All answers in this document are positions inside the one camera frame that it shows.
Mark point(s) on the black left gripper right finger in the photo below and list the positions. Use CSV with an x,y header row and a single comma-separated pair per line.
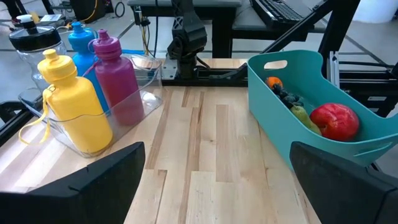
x,y
342,193

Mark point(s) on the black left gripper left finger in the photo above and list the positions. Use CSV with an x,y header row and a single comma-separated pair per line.
x,y
77,199

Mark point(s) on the bright red round toy fruit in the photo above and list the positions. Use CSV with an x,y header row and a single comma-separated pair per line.
x,y
335,121

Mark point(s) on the green apple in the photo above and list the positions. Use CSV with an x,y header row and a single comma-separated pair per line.
x,y
303,116

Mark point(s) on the yellow plastic bottle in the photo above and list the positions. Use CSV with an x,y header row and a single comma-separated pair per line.
x,y
77,105

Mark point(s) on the dark toy grape bunch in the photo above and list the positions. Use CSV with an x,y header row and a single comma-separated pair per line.
x,y
289,99

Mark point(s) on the purple plastic bottle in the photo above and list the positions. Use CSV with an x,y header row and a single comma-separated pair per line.
x,y
115,77

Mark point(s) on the blue plastic bottle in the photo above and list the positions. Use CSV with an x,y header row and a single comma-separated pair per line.
x,y
81,40

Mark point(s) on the clear bottle with black cap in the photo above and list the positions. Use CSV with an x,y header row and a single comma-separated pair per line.
x,y
34,39

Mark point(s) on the silver aluminium extrusion piece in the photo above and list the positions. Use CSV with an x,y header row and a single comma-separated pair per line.
x,y
333,68

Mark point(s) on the clear plastic bin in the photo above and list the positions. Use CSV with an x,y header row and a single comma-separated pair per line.
x,y
146,93

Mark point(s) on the black stand leg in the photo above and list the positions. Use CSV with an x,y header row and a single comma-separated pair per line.
x,y
295,26

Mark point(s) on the white round drum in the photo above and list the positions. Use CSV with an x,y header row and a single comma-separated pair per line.
x,y
376,11

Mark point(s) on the black computer tower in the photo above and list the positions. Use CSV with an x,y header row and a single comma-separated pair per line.
x,y
84,9

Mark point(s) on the backlit keyboard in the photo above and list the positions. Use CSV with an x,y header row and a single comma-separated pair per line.
x,y
280,11

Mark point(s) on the silver frame bracket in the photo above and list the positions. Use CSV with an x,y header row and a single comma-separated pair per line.
x,y
169,69

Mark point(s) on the black upright frame post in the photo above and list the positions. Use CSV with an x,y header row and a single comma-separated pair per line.
x,y
339,31

